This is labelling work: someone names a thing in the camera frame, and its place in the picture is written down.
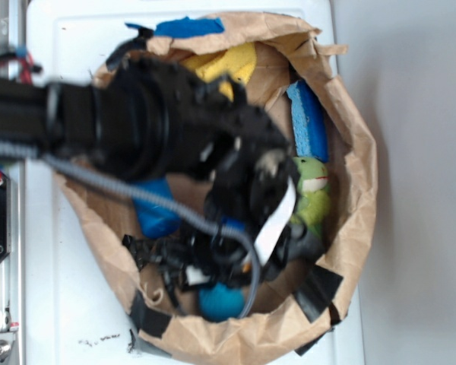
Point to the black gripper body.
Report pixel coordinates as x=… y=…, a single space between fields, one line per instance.
x=218 y=135

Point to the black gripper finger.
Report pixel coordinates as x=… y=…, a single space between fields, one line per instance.
x=170 y=257

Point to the blue ball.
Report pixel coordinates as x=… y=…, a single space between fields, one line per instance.
x=219 y=303

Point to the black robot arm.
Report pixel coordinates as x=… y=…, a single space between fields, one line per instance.
x=157 y=133

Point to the blue plastic bottle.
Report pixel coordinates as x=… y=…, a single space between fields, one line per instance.
x=156 y=213

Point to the brown paper bag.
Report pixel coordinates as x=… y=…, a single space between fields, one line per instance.
x=305 y=301

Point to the yellow cloth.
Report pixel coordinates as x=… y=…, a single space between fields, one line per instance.
x=237 y=62

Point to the blue sponge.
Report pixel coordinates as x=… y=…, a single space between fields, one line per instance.
x=308 y=122

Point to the green plush frog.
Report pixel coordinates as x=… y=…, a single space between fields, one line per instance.
x=314 y=202

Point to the grey plush donkey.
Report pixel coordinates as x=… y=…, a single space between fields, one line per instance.
x=296 y=242

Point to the blue cloth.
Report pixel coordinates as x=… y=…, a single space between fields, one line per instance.
x=181 y=28

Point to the aluminium rail frame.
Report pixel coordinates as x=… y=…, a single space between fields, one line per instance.
x=12 y=307

